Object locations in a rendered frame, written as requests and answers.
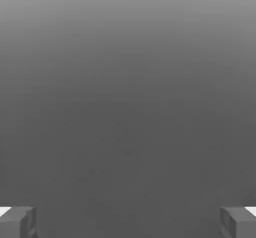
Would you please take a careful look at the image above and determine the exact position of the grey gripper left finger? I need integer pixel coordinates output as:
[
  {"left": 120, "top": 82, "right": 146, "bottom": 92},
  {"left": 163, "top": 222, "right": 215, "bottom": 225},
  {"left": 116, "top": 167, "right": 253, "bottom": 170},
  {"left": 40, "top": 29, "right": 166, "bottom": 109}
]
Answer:
[{"left": 0, "top": 206, "right": 38, "bottom": 238}]

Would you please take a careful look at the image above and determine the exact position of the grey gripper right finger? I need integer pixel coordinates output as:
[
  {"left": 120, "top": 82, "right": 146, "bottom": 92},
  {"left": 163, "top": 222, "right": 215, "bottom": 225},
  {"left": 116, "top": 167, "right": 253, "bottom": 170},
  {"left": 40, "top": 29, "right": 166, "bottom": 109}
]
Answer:
[{"left": 219, "top": 206, "right": 256, "bottom": 238}]

